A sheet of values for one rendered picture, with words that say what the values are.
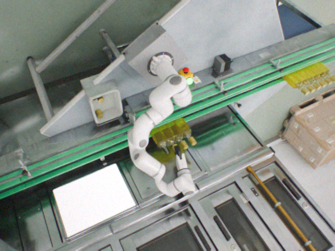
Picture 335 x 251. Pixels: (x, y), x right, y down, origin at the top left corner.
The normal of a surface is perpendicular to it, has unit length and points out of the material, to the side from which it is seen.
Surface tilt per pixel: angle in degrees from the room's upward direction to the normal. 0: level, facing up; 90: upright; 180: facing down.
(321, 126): 86
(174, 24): 0
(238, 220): 90
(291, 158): 90
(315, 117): 84
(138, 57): 5
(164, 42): 5
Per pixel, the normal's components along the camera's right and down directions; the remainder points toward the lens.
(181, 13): 0.46, 0.70
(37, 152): 0.00, -0.62
